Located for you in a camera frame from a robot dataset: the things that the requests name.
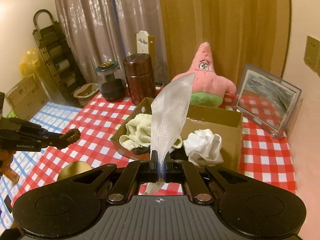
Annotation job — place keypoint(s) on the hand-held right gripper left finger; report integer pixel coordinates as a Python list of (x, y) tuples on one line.
[(154, 170)]

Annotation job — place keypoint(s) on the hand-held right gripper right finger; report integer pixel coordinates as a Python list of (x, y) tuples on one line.
[(168, 170)]

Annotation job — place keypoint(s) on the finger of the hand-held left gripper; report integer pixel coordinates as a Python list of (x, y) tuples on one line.
[(56, 143), (51, 133)]

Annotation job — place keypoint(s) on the cream towel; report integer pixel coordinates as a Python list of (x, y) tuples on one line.
[(137, 130)]

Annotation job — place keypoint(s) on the white paper tissue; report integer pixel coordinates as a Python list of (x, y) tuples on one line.
[(203, 145)]

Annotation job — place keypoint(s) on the white mesh gauze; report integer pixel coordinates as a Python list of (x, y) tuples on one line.
[(170, 110)]

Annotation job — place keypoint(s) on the brown cardboard box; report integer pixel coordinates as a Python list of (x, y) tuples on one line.
[(220, 125)]

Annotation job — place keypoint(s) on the person's left hand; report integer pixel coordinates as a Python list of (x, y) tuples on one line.
[(6, 160)]

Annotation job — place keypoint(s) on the blue checked bed sheet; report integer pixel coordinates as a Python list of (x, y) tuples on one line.
[(50, 115)]

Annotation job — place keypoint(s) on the nut jar with gold lid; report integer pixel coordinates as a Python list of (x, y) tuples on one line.
[(75, 171)]

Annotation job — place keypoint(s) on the cardboard carton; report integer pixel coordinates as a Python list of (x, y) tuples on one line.
[(25, 97)]

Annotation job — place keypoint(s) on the red checked tablecloth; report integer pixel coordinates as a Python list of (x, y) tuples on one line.
[(100, 120)]

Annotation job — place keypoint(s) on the woven floor basket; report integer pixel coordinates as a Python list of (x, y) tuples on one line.
[(85, 93)]

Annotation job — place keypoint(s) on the small black object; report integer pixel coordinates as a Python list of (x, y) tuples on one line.
[(8, 202)]

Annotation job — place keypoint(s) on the yellow plastic bag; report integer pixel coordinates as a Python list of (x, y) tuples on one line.
[(30, 63)]

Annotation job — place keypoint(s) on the dark glass jar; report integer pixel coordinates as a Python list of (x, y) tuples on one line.
[(110, 85)]

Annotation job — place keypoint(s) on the black folding rack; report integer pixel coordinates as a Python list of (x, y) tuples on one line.
[(57, 50)]

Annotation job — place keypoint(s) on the brown cylindrical canister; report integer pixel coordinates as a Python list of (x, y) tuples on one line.
[(140, 80)]

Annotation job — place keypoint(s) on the pink starfish plush toy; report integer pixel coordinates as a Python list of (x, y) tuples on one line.
[(207, 80)]

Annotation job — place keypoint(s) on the beige sheer curtain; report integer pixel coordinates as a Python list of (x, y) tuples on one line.
[(85, 30), (140, 10)]

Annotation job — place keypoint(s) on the wooden wardrobe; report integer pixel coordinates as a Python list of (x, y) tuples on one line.
[(225, 17)]

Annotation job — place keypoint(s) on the clear picture frame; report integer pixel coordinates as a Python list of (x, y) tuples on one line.
[(267, 102)]

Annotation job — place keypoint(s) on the beige wall socket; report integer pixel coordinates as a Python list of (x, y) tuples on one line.
[(313, 55)]

